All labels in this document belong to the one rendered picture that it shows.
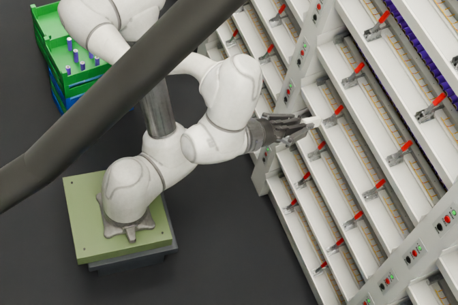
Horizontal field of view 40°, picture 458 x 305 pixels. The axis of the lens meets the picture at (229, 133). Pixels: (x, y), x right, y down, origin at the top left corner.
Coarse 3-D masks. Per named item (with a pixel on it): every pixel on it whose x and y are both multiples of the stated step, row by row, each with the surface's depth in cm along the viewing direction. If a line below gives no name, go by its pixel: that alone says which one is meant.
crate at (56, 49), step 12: (60, 36) 250; (48, 48) 249; (60, 48) 253; (72, 48) 254; (84, 48) 255; (60, 60) 250; (72, 60) 251; (84, 60) 252; (60, 72) 240; (72, 72) 248; (84, 72) 243; (96, 72) 247
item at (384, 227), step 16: (304, 80) 200; (320, 80) 201; (304, 96) 204; (320, 96) 201; (320, 112) 198; (320, 128) 199; (336, 128) 195; (336, 144) 193; (352, 144) 192; (336, 160) 195; (352, 160) 190; (368, 160) 189; (352, 176) 187; (384, 192) 184; (368, 208) 182; (384, 208) 181; (384, 224) 179; (400, 224) 179; (384, 240) 177; (400, 240) 176
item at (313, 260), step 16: (272, 176) 253; (272, 192) 250; (288, 192) 248; (288, 208) 243; (288, 224) 243; (304, 224) 241; (304, 240) 239; (304, 256) 236; (320, 256) 236; (320, 272) 232; (320, 288) 230; (336, 288) 229; (336, 304) 227
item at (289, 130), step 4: (300, 124) 170; (304, 124) 170; (276, 128) 164; (280, 128) 164; (284, 128) 165; (288, 128) 166; (292, 128) 167; (296, 128) 168; (300, 128) 169; (288, 132) 167; (292, 132) 169; (284, 136) 168
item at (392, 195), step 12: (336, 96) 198; (348, 120) 193; (360, 132) 191; (360, 144) 191; (360, 156) 189; (372, 156) 187; (372, 168) 186; (396, 204) 179; (408, 216) 177; (408, 228) 176
